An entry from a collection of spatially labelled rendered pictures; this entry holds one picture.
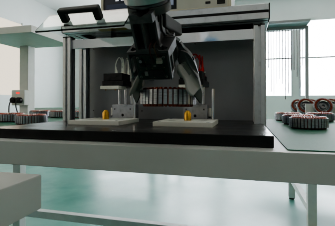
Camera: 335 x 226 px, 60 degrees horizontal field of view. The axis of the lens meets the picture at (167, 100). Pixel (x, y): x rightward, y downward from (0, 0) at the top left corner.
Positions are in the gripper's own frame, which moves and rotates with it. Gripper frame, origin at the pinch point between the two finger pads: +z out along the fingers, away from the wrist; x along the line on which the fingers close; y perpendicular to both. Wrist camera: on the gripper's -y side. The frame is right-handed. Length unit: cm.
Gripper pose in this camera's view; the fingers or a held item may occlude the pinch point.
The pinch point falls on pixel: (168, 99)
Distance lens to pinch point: 59.2
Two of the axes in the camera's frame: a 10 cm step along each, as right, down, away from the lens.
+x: 9.7, 0.0, -2.6
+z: 1.4, 8.3, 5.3
